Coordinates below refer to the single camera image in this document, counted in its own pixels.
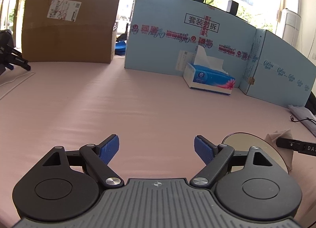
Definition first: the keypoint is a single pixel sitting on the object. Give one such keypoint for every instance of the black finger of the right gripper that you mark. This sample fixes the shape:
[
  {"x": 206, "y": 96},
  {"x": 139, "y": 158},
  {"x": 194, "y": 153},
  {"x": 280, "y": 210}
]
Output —
[{"x": 288, "y": 143}]

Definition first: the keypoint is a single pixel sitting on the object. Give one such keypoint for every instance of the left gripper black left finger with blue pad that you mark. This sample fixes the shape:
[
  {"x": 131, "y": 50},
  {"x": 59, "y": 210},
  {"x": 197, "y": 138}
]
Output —
[{"x": 97, "y": 158}]

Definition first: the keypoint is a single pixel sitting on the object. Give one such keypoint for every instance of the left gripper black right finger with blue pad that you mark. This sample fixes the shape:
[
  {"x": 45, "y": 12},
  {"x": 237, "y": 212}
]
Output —
[{"x": 216, "y": 159}]

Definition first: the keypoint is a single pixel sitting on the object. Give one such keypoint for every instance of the white cloth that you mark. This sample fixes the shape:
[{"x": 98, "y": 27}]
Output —
[{"x": 286, "y": 154}]

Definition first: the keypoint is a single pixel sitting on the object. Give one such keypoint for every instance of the round beige bowl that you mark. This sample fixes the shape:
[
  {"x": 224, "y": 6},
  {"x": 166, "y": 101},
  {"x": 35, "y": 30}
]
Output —
[{"x": 244, "y": 141}]

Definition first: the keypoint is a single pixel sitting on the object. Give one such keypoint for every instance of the pink table cloth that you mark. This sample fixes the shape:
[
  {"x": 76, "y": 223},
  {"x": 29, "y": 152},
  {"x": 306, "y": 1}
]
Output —
[{"x": 155, "y": 116}]

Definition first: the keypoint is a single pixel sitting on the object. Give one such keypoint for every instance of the blue tissue box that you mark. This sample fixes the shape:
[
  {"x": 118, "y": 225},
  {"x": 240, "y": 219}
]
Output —
[{"x": 207, "y": 73}]

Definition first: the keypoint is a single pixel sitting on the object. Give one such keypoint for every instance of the white air conditioner unit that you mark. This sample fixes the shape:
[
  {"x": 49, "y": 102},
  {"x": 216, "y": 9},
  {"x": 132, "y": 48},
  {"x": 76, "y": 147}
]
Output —
[{"x": 289, "y": 26}]

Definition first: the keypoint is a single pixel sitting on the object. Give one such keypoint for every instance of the brown cardboard box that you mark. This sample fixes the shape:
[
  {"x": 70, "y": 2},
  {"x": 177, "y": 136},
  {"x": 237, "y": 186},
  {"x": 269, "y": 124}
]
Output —
[{"x": 69, "y": 30}]

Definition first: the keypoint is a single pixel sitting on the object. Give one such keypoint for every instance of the black tripod equipment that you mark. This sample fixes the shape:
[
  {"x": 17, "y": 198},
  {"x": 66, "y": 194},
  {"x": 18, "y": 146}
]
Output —
[{"x": 9, "y": 56}]

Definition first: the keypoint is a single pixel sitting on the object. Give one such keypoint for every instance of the light blue cardboard box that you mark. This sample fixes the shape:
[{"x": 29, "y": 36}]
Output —
[{"x": 165, "y": 34}]

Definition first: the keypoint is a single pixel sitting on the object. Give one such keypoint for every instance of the grey pouch with cable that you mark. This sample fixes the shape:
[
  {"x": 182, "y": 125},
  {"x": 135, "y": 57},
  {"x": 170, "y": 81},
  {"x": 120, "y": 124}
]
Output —
[{"x": 304, "y": 116}]

